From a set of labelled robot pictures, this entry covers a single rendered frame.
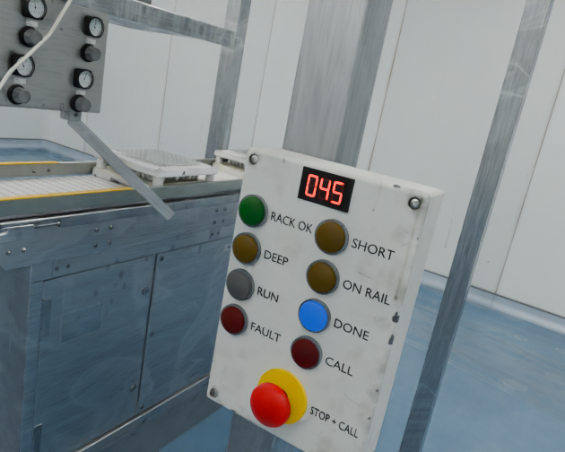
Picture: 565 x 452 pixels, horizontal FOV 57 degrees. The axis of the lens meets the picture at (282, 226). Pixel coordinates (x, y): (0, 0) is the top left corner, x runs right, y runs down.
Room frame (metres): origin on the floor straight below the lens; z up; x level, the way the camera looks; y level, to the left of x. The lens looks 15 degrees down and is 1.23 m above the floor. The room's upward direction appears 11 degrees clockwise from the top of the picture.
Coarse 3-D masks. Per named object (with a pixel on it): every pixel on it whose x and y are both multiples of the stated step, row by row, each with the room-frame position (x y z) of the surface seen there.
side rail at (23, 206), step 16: (112, 192) 1.13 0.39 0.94; (128, 192) 1.18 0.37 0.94; (160, 192) 1.27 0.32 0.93; (176, 192) 1.32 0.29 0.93; (192, 192) 1.38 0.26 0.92; (208, 192) 1.44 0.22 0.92; (0, 208) 0.91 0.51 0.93; (16, 208) 0.93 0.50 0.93; (32, 208) 0.96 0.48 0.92; (48, 208) 1.00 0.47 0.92; (64, 208) 1.03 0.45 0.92
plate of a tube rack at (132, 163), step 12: (96, 156) 1.40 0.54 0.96; (120, 156) 1.38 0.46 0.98; (132, 168) 1.33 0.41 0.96; (144, 168) 1.31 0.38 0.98; (156, 168) 1.31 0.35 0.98; (168, 168) 1.34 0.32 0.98; (180, 168) 1.38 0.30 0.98; (192, 168) 1.41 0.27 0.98; (204, 168) 1.45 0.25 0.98; (216, 168) 1.49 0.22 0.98
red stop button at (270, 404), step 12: (264, 384) 0.41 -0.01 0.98; (252, 396) 0.41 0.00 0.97; (264, 396) 0.40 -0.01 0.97; (276, 396) 0.40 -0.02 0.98; (252, 408) 0.41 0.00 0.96; (264, 408) 0.40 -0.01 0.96; (276, 408) 0.40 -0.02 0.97; (288, 408) 0.40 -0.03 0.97; (264, 420) 0.40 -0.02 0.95; (276, 420) 0.40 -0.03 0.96
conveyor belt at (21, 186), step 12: (0, 180) 1.17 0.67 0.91; (12, 180) 1.19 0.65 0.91; (24, 180) 1.21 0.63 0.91; (36, 180) 1.23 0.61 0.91; (48, 180) 1.26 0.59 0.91; (60, 180) 1.28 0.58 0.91; (72, 180) 1.30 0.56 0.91; (84, 180) 1.33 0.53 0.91; (96, 180) 1.35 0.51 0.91; (108, 180) 1.38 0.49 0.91; (0, 192) 1.08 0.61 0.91; (12, 192) 1.10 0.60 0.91; (24, 192) 1.11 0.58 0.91; (36, 192) 1.13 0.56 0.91; (48, 192) 1.15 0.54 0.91; (60, 192) 1.17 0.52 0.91; (228, 192) 1.55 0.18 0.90; (120, 204) 1.18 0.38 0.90; (12, 216) 0.95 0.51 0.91; (24, 216) 0.97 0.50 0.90
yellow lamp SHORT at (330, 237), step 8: (320, 224) 0.42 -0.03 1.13; (328, 224) 0.41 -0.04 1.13; (336, 224) 0.41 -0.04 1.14; (320, 232) 0.42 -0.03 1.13; (328, 232) 0.41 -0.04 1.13; (336, 232) 0.41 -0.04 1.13; (320, 240) 0.42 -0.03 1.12; (328, 240) 0.41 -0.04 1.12; (336, 240) 0.41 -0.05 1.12; (344, 240) 0.41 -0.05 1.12; (328, 248) 0.41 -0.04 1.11; (336, 248) 0.41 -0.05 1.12
